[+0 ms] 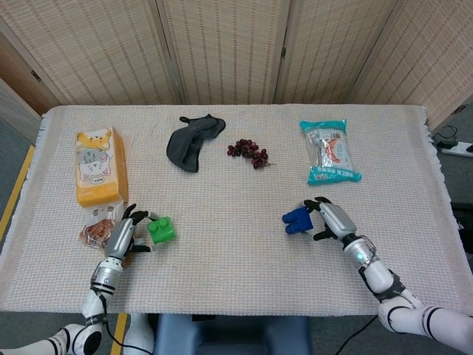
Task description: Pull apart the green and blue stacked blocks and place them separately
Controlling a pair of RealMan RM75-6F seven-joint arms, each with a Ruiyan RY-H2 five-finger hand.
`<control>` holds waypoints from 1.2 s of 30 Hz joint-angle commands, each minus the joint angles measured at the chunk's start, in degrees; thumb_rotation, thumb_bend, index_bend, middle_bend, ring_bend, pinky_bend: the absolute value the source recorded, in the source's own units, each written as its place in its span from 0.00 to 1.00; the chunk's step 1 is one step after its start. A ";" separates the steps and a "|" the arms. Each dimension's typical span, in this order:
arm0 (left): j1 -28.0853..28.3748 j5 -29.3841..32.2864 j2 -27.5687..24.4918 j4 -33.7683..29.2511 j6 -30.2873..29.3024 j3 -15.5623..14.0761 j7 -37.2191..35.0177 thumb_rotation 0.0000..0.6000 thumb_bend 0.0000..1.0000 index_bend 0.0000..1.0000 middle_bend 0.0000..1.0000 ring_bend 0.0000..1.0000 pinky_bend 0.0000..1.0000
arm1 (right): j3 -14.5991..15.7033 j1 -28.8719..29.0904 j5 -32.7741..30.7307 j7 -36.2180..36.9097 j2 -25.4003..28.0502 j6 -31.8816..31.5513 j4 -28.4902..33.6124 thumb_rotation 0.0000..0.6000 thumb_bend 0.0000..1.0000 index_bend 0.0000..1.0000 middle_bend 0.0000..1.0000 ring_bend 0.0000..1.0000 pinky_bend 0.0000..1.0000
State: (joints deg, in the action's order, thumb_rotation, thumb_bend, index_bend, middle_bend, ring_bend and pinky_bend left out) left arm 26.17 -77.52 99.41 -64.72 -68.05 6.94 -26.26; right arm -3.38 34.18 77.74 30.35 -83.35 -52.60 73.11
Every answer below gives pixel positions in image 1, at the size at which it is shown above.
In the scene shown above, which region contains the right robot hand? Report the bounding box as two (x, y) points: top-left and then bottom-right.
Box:
(302, 196), (359, 243)

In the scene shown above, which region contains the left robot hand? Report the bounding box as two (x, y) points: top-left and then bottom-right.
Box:
(103, 203), (160, 261)

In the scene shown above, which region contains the blue toy block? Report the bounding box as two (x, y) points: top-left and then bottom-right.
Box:
(281, 207), (316, 235)

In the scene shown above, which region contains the green toy block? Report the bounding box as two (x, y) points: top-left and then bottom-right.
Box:
(147, 216), (179, 246)

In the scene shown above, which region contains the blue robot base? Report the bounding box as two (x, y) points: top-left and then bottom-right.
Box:
(152, 314), (313, 355)

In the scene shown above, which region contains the brown spout drink pouch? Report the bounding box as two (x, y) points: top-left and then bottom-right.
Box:
(78, 218), (131, 266)

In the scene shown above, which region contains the teal snack package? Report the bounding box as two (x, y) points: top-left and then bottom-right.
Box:
(299, 118), (364, 187)

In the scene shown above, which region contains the orange cat tissue pack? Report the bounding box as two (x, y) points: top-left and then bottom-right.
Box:
(75, 126), (131, 223)

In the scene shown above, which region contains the white robot torso part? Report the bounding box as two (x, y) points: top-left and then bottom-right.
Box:
(123, 313), (156, 355)

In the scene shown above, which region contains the beige woven tablecloth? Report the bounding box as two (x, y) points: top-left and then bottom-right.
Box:
(0, 104), (463, 316)

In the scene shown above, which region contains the dark grey cloth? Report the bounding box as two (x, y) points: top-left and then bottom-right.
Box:
(166, 113), (227, 174)

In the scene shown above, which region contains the bunch of red grapes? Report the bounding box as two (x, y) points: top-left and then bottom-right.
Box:
(226, 138), (278, 171)

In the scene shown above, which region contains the black furniture piece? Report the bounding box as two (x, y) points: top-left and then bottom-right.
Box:
(450, 202), (473, 257)

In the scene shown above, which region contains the white power strip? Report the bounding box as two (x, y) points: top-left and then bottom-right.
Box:
(440, 141), (473, 158)

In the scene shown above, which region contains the woven folding screen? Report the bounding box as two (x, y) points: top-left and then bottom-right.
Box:
(0, 0), (473, 132)

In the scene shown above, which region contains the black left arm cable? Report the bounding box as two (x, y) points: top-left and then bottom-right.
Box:
(90, 284), (149, 351)

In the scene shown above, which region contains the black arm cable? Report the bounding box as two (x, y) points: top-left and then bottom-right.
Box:
(347, 315), (381, 338)
(90, 284), (149, 351)

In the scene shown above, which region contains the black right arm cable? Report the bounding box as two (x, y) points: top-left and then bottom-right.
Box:
(347, 315), (381, 338)

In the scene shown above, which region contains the black floor cable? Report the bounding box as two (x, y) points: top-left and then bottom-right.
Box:
(431, 124), (460, 146)

